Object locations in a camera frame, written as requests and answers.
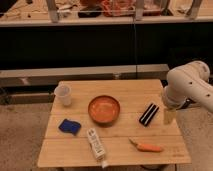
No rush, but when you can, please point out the blue folded cloth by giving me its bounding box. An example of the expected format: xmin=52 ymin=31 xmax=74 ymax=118
xmin=59 ymin=119 xmax=81 ymax=135

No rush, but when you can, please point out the wooden folding table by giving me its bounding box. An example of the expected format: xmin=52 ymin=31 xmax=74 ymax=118
xmin=38 ymin=79 xmax=191 ymax=168

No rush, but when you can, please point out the black white striped eraser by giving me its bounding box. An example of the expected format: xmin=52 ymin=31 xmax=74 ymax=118
xmin=139 ymin=103 xmax=159 ymax=126

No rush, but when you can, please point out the clear plastic cup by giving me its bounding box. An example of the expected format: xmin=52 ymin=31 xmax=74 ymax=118
xmin=54 ymin=85 xmax=71 ymax=106

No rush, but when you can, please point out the grey metal bench rail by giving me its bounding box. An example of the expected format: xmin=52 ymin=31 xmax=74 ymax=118
xmin=0 ymin=64 xmax=169 ymax=87

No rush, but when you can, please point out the orange bowl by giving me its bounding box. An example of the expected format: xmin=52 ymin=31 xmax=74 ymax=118
xmin=88 ymin=95 xmax=120 ymax=124

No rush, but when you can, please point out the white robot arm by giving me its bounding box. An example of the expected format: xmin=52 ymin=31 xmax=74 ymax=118
xmin=162 ymin=61 xmax=213 ymax=113

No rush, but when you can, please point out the orange carrot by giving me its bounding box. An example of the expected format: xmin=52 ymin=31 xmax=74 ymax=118
xmin=130 ymin=139 xmax=163 ymax=153

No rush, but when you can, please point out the white tube with label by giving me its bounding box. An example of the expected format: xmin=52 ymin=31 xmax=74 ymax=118
xmin=87 ymin=128 xmax=109 ymax=169

